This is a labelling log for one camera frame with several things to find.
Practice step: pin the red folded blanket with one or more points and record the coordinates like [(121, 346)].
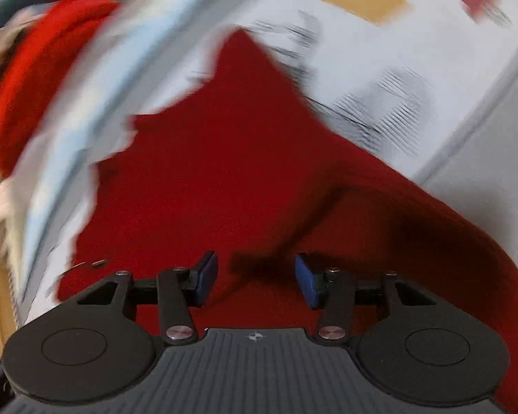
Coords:
[(39, 64)]

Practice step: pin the light blue bed sheet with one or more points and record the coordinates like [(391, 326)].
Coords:
[(108, 99)]

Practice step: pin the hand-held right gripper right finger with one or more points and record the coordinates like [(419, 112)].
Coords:
[(306, 280)]

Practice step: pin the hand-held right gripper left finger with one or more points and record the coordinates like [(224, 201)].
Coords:
[(207, 277)]

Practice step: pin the red knitted sweater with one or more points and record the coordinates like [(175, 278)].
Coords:
[(241, 172)]

